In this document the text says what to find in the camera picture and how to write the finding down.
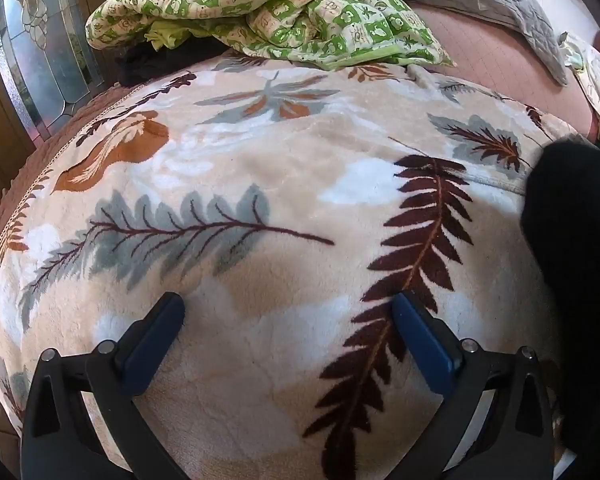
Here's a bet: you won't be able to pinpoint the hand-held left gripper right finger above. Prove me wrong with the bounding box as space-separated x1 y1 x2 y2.
391 290 563 480

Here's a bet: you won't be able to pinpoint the black pants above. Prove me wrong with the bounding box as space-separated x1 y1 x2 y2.
521 141 600 468

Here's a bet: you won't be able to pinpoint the stained glass door panel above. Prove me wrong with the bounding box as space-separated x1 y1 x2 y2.
0 0 106 141

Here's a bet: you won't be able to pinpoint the beige leaf-print fleece blanket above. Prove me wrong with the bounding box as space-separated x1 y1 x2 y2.
0 52 596 480

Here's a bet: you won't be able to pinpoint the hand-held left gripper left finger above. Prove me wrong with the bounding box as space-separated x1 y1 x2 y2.
20 291 191 480

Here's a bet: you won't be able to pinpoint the green checked quilt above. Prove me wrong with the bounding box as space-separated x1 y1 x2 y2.
85 0 456 72

